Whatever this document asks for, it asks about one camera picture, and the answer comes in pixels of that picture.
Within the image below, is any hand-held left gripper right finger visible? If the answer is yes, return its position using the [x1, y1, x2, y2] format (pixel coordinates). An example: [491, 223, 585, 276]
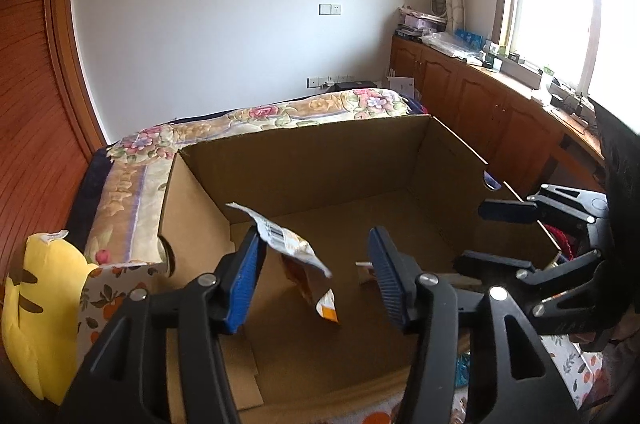
[367, 226, 583, 424]

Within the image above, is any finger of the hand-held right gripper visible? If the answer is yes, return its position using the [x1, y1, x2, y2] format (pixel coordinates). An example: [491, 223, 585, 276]
[478, 184, 609, 227]
[453, 248, 609, 337]

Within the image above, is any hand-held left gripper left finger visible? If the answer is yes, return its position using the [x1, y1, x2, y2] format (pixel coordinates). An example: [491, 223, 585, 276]
[57, 229, 266, 424]

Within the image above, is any orange white snack packet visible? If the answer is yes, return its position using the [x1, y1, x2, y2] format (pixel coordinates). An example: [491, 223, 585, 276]
[225, 203, 341, 325]

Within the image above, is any brown cardboard box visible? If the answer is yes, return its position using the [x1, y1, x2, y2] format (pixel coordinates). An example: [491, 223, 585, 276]
[157, 114, 564, 413]

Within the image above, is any red cloth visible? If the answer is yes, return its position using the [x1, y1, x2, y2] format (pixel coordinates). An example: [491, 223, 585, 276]
[544, 224, 574, 257]

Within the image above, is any wooden cabinet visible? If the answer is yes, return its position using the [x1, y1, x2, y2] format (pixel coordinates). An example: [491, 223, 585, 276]
[390, 34, 609, 199]

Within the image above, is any teal snack packet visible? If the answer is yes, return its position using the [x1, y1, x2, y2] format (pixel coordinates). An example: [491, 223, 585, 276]
[452, 351, 474, 390]

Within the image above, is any orange fruit print bedsheet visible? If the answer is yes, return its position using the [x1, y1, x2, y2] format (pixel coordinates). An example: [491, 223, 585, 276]
[75, 260, 609, 424]

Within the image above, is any white paper bag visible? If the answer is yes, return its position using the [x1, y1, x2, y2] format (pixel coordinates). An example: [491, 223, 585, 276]
[385, 76, 416, 97]

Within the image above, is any floral blanket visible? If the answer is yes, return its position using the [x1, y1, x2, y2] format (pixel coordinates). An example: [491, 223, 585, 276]
[82, 88, 412, 265]

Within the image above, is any clear plastic bag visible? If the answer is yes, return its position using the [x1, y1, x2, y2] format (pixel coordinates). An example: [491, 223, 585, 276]
[419, 31, 482, 63]

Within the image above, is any dark blue blanket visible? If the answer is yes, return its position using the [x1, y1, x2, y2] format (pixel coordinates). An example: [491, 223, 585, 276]
[74, 146, 115, 255]

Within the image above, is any yellow plush toy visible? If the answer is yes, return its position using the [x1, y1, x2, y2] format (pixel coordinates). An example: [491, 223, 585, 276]
[0, 230, 101, 406]

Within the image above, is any stack of boxes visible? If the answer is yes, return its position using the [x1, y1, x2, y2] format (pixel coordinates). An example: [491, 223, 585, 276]
[395, 6, 448, 42]

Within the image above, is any wooden wardrobe sliding door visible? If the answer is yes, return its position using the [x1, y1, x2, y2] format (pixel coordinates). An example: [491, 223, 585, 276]
[0, 0, 109, 291]

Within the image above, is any white wall outlet panel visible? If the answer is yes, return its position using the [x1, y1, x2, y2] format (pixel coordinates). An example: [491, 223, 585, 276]
[306, 75, 354, 89]

